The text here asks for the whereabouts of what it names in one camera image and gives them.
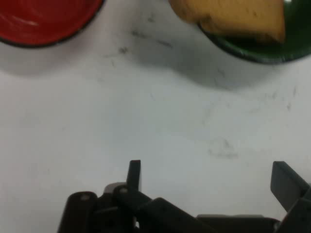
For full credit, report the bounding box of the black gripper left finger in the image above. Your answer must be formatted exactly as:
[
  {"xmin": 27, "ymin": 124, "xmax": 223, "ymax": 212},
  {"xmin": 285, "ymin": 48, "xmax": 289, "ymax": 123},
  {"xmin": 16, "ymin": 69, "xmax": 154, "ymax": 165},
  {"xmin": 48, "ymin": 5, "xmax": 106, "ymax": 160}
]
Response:
[{"xmin": 57, "ymin": 159, "xmax": 214, "ymax": 233}]

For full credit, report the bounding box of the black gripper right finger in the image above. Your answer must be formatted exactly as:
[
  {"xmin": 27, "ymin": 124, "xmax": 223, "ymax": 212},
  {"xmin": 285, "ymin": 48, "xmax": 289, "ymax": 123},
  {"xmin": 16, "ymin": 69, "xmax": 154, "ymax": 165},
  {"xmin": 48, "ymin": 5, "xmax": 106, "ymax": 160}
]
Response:
[{"xmin": 270, "ymin": 161, "xmax": 311, "ymax": 233}]

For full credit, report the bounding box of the dark green plate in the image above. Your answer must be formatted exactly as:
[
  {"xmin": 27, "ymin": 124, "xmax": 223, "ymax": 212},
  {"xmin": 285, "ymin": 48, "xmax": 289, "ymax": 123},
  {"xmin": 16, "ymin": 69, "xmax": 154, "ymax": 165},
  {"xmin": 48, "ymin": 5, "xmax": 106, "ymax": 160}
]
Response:
[{"xmin": 196, "ymin": 0, "xmax": 311, "ymax": 64}]

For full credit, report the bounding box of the red bowl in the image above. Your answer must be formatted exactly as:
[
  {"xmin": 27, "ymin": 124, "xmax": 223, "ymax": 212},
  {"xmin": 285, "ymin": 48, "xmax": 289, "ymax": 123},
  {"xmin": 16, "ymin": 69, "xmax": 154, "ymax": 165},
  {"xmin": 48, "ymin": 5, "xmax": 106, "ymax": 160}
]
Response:
[{"xmin": 0, "ymin": 0, "xmax": 105, "ymax": 48}]

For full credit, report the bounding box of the toast bread slice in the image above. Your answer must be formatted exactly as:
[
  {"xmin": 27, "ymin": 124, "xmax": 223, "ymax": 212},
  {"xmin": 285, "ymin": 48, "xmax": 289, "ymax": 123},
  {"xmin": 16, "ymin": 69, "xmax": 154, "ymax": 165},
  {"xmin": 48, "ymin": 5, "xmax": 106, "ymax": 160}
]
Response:
[{"xmin": 169, "ymin": 0, "xmax": 286, "ymax": 45}]

